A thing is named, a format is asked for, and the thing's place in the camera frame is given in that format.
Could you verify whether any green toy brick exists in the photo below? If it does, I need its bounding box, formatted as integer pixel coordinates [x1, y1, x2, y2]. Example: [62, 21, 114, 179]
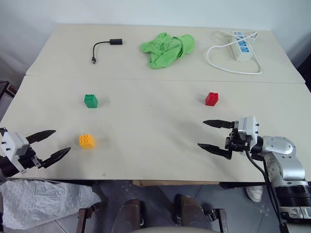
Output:
[83, 93, 99, 109]

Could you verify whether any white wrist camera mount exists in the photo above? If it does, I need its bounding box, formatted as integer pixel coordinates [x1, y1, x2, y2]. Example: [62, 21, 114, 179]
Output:
[0, 131, 29, 174]
[237, 116, 261, 147]

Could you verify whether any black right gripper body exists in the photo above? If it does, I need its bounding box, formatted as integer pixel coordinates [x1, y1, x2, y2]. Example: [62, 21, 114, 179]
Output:
[225, 120, 252, 156]

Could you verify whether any crumpled white plastic sheet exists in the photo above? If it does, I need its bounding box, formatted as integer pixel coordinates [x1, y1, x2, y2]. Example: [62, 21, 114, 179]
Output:
[0, 179, 102, 230]

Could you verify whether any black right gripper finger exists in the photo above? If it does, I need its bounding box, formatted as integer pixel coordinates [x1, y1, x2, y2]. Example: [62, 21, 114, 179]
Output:
[197, 143, 232, 160]
[203, 119, 235, 130]

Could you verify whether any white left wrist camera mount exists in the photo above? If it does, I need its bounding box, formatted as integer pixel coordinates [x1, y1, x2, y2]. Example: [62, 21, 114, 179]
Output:
[0, 131, 29, 174]

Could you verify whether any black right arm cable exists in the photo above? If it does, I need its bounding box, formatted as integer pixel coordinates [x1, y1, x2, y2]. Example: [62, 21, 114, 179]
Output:
[244, 143, 289, 233]

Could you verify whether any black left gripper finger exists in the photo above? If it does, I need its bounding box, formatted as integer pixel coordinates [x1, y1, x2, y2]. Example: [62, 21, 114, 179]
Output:
[25, 130, 57, 144]
[38, 146, 72, 169]

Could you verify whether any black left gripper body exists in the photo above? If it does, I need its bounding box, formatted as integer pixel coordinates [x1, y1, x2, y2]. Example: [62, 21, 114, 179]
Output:
[17, 144, 46, 172]

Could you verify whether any dark brown rounded shape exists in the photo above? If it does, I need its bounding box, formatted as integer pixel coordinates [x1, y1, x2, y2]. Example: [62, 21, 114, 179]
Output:
[113, 198, 142, 233]
[174, 194, 209, 230]

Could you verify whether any white power strip with cord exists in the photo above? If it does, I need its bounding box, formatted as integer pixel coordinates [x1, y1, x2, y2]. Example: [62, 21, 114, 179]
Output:
[207, 29, 264, 75]

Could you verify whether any crumpled green cloth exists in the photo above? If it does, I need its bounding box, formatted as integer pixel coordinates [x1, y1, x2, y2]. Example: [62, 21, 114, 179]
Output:
[139, 33, 196, 70]

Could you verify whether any wooden board under table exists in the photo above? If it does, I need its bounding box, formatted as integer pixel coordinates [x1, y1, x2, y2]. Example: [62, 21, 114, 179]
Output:
[132, 180, 220, 187]

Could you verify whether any red toy brick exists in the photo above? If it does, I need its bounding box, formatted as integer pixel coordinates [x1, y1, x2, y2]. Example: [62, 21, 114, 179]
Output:
[205, 92, 219, 107]

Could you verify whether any white shoe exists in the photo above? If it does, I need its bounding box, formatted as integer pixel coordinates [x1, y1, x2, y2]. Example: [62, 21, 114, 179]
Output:
[245, 186, 264, 203]

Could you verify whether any dark chair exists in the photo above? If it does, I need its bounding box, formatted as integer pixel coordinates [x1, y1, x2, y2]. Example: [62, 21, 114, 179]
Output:
[0, 79, 18, 100]

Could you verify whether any yellow toy brick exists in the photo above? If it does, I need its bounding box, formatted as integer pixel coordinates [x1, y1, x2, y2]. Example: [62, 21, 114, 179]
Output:
[78, 133, 95, 150]

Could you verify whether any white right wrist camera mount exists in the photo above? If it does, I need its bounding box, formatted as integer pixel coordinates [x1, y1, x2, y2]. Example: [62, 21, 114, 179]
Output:
[237, 116, 261, 147]

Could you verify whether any black USB adapter cable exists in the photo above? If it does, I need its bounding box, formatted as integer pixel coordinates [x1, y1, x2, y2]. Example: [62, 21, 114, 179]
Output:
[91, 38, 123, 66]

